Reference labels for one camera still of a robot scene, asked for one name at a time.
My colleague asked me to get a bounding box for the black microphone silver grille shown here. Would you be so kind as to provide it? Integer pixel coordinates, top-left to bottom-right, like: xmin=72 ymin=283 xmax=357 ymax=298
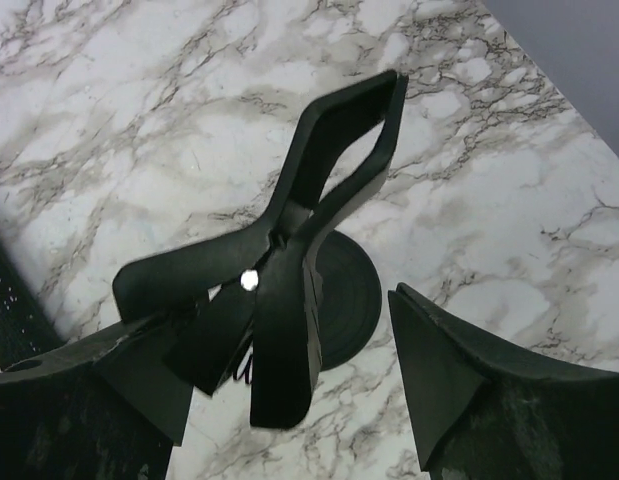
xmin=0 ymin=242 xmax=64 ymax=370

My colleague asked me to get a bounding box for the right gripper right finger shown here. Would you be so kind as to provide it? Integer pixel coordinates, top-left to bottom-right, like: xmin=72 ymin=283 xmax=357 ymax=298
xmin=388 ymin=284 xmax=619 ymax=479

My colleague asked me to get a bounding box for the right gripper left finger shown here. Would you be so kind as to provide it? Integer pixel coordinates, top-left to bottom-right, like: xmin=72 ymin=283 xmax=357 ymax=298
xmin=0 ymin=320 xmax=192 ymax=479

